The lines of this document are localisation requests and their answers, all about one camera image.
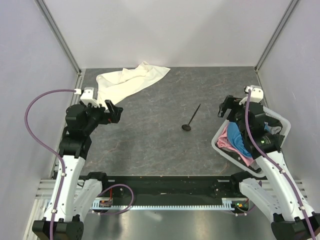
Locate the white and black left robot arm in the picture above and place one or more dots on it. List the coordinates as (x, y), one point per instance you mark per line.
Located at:
(67, 209)

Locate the black cloth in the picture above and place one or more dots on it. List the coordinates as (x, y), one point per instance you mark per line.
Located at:
(272, 125)

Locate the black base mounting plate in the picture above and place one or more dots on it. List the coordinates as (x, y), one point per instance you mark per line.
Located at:
(156, 191)

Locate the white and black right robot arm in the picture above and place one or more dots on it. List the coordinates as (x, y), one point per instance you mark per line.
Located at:
(251, 137)

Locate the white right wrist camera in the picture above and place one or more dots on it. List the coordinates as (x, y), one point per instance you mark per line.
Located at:
(256, 94)

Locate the grey slotted cable duct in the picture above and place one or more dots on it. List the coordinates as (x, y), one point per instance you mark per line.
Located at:
(226, 205)

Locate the black metal spoon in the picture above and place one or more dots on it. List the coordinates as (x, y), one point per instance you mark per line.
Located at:
(187, 127)

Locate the right aluminium frame post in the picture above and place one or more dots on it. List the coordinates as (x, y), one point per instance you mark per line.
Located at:
(276, 33)

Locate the white cloth napkin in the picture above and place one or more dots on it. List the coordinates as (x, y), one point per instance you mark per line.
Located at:
(117, 85)

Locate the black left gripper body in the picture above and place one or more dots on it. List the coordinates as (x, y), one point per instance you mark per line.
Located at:
(96, 115)

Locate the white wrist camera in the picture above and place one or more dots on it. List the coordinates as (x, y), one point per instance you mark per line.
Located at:
(88, 96)
(256, 94)

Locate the left aluminium frame post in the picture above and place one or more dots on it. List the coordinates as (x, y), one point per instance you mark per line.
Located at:
(58, 35)

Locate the white plastic laundry basket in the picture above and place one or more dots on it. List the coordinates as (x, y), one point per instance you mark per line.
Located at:
(253, 169)

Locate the blue cloth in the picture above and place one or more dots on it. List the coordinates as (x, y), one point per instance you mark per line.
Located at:
(235, 138)

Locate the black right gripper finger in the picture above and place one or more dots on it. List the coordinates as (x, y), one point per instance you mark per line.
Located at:
(222, 109)
(229, 102)

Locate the pink cloth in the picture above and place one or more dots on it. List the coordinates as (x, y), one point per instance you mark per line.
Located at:
(223, 143)

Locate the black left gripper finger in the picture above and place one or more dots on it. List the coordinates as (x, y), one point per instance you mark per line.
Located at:
(115, 114)
(109, 105)

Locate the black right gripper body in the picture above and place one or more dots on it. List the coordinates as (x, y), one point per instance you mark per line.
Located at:
(236, 113)

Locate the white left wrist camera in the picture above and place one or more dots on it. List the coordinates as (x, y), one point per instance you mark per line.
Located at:
(88, 96)

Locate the aluminium frame post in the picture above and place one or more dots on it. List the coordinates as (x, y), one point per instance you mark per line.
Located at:
(276, 33)
(58, 35)

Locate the aluminium front frame rails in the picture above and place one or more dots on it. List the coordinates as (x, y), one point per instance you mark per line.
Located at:
(46, 187)

